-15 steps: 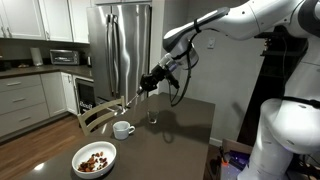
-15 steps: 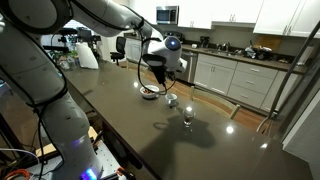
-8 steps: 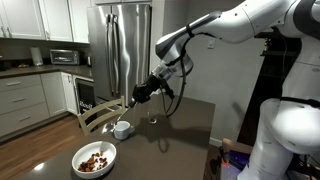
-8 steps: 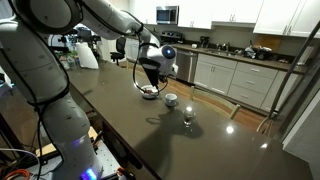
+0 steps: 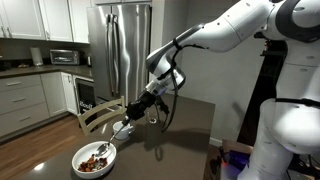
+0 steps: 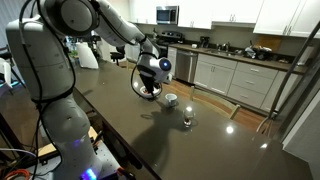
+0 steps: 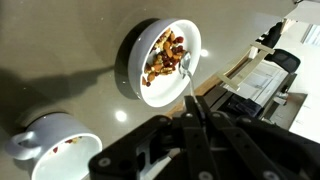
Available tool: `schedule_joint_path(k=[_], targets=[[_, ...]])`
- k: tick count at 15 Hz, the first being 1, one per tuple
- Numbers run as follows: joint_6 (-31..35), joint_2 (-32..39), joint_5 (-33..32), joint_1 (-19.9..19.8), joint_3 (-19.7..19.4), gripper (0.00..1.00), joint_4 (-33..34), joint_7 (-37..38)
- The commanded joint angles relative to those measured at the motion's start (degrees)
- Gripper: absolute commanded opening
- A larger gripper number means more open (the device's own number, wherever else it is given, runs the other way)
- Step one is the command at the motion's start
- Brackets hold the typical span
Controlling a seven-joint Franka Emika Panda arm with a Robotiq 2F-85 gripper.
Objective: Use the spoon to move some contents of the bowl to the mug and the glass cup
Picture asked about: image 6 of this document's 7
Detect stainless steel dishwasher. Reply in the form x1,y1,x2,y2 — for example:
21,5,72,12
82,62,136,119
175,49,199,84

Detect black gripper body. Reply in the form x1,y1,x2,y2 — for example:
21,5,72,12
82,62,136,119
139,72,158,92

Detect black coffee maker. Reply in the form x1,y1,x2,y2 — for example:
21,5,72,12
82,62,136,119
199,35,211,49

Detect pile of dishes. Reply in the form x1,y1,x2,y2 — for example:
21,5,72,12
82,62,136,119
244,44,273,61

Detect stainless microwave oven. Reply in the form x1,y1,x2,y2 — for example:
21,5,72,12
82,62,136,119
155,5,180,25

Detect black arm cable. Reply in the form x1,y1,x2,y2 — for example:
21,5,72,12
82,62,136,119
18,0,164,180

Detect green potted plant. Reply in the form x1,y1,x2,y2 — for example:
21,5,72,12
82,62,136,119
68,46,79,66

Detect white perforated base plate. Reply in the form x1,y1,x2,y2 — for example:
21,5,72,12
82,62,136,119
94,141,121,178

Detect white upper kitchen cabinets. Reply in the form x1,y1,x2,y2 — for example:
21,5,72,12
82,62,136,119
128,0,320,38

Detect light wooden chair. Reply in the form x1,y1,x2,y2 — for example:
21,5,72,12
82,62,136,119
256,111,279,134
189,84,242,120

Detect metal sink faucet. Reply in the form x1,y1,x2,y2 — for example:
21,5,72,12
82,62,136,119
216,42,231,53

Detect white ceramic mug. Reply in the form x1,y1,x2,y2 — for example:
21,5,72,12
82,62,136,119
164,92,179,108

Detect orange cable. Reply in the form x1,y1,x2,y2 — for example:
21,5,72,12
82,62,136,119
3,168,31,180

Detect black kitchen stove range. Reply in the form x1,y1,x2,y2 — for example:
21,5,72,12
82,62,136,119
156,30,185,58

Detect white lower kitchen cabinets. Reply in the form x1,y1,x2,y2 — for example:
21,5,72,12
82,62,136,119
166,46,301,113

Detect black office chair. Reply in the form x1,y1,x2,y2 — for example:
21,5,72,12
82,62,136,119
109,44,127,66

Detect white ceramic bowl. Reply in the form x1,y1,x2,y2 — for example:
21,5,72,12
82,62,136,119
138,83,162,100

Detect wooden cutting board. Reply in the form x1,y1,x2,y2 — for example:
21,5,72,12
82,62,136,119
258,34,283,53

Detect clear glass cup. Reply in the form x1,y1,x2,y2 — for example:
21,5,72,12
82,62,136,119
182,105,196,127

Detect white kitchen cabinets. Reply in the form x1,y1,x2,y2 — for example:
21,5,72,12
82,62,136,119
128,0,320,38
166,46,301,113

